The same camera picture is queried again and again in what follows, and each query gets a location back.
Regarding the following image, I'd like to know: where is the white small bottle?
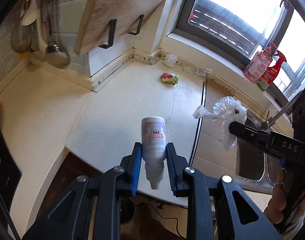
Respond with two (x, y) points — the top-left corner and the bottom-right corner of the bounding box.
(141, 116), (167, 190)

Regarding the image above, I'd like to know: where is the clear plastic bag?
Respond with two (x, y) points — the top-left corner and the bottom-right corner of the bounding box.
(193, 96), (247, 151)

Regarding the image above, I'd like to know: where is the steel kitchen faucet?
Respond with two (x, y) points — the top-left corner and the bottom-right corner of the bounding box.
(261, 98), (295, 131)

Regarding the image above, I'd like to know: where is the person right hand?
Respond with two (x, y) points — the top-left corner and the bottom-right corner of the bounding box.
(263, 171), (305, 240)

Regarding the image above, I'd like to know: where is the flat brown cardboard sheet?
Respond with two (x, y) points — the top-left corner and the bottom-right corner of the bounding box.
(188, 78), (246, 172)

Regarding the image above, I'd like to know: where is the stainless steel double sink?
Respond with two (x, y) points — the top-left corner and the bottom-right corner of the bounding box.
(234, 109), (293, 195)

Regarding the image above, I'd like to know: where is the red spray bottle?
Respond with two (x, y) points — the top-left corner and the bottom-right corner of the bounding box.
(257, 42), (287, 91)

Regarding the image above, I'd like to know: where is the brown wooden cabinet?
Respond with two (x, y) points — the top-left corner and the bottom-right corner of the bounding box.
(36, 147), (102, 219)

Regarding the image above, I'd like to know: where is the pink refill pouch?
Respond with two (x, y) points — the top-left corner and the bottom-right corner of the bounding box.
(243, 51), (272, 83)

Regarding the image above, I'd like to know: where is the green red snack wrapper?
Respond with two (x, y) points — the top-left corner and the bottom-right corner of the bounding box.
(161, 72), (179, 85)

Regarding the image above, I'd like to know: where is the steel ladle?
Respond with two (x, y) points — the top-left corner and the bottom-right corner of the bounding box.
(45, 0), (70, 68)

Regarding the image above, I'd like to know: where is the wooden cutting board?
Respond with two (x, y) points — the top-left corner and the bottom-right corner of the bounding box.
(74, 0), (163, 55)

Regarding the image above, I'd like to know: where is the mesh strainer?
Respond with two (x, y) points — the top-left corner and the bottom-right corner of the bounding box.
(10, 13), (32, 53)

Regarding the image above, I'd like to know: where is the white rice spoon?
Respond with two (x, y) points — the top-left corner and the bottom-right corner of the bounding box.
(21, 0), (37, 26)

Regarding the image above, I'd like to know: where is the black cable on floor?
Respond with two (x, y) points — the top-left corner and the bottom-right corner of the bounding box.
(147, 202), (190, 240)

